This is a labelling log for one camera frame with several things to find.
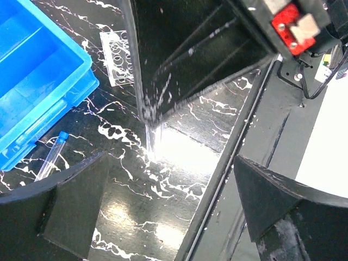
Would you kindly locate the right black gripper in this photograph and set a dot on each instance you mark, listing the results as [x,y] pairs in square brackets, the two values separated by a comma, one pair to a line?
[293,27]

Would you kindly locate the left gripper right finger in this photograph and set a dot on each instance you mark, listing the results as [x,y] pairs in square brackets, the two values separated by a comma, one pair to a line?
[288,220]

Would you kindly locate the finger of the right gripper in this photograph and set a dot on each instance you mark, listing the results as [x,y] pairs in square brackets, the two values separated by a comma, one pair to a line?
[180,49]

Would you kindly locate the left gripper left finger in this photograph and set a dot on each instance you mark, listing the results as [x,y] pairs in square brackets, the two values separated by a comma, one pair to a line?
[54,218]

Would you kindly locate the clear tube rack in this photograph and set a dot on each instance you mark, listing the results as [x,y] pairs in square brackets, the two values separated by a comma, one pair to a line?
[117,57]

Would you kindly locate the centrifuge tube blue cap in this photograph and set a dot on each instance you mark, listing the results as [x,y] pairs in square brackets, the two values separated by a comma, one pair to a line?
[52,156]
[154,141]

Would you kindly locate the blue compartment bin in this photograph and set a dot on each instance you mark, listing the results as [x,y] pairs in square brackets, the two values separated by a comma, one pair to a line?
[44,73]

